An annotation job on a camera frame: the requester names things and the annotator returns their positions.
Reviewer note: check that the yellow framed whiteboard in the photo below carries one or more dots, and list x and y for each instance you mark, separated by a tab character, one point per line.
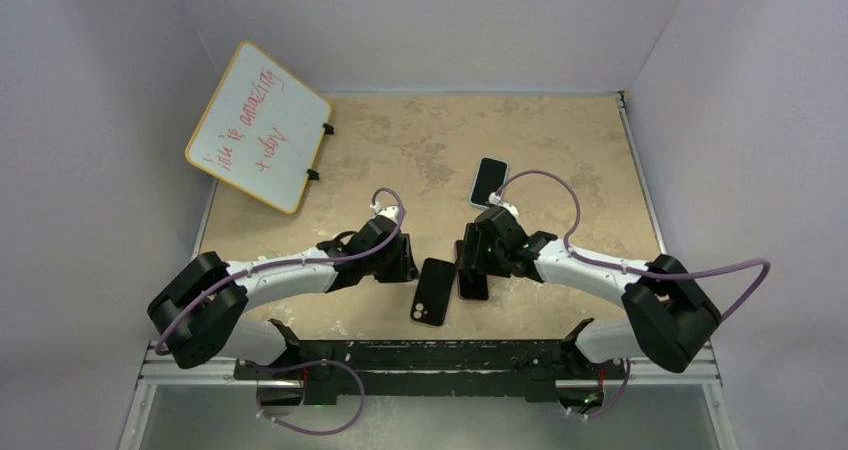
261	130

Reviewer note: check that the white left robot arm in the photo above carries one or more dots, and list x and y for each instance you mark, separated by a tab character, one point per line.
199	315

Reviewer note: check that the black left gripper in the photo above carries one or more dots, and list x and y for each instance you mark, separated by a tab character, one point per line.
403	270

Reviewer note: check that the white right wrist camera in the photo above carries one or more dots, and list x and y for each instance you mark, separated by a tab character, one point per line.
496	200

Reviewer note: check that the black phone case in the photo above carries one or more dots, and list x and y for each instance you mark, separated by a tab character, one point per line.
433	292

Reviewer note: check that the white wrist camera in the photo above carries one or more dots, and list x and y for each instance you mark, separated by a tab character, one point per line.
394	213
496	200

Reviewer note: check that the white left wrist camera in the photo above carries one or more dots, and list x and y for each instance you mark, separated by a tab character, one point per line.
394	213

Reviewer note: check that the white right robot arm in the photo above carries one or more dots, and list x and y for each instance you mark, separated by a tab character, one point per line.
668	318

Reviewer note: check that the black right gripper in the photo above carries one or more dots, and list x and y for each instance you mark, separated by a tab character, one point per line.
485	267

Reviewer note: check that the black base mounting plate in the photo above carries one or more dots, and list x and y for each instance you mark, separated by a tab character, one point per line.
538	371

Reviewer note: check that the black phone with pink edge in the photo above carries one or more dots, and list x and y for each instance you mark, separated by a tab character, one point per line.
472	285

